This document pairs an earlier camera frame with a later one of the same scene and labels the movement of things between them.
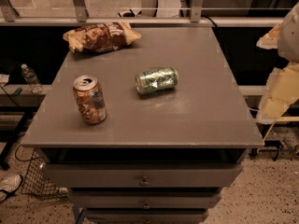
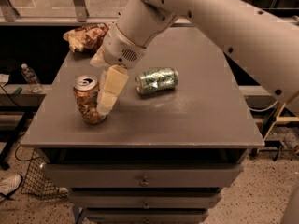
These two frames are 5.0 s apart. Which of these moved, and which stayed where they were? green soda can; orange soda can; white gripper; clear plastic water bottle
Moved: white gripper
Stayed: orange soda can; green soda can; clear plastic water bottle
